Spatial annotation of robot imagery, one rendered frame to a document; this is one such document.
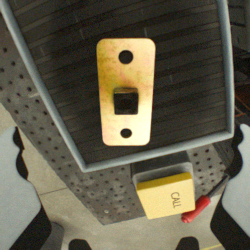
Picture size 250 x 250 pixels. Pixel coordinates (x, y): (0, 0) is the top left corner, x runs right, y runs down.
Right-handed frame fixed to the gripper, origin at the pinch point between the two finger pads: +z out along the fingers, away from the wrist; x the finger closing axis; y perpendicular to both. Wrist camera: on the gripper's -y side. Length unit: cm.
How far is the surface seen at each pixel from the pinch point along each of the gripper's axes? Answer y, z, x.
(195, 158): 47, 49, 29
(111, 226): 223, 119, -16
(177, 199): 12.0, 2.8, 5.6
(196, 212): 20.4, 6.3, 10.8
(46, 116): 27, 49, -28
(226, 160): 18.5, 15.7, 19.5
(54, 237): 219, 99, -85
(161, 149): 4.6, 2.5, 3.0
